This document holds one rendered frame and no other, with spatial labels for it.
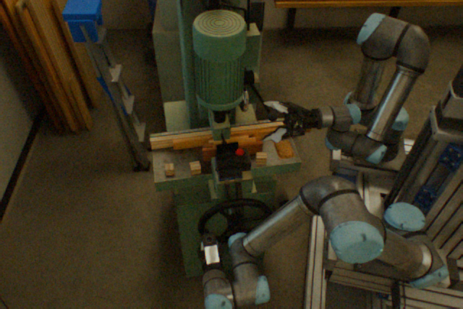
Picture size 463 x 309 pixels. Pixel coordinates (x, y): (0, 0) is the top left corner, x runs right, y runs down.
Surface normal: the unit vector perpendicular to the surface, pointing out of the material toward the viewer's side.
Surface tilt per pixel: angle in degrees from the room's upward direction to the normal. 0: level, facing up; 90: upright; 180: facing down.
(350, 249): 85
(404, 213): 7
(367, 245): 85
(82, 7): 0
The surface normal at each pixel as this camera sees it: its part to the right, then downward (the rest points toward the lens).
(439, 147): -0.21, 0.71
